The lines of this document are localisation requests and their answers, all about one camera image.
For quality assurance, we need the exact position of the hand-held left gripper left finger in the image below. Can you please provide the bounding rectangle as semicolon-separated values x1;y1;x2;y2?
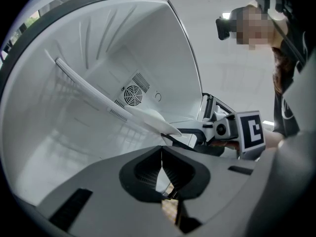
37;146;183;237

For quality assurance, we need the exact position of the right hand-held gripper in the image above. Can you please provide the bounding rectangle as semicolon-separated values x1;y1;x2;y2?
160;94;266;160

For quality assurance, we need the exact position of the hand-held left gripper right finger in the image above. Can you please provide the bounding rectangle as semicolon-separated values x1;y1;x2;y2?
162;146;257;234

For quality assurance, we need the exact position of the black mini fridge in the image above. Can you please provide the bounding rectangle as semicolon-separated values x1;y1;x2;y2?
0;0;210;206

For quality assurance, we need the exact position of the person's right forearm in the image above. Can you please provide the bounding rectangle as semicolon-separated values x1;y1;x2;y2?
263;129;284;149

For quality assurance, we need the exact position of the person's right hand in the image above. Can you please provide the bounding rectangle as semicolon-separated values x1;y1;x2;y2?
213;140;239;150

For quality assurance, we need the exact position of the beige checkered tablecloth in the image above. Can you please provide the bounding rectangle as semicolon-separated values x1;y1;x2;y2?
161;184;179;226

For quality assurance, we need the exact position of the person's black t-shirt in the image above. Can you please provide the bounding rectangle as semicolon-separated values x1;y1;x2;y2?
271;0;316;138

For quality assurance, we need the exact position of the person's head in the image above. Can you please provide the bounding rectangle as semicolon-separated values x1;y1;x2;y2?
237;5;275;50

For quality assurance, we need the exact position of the black head-worn camera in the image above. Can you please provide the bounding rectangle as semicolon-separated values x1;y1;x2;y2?
216;7;237;40

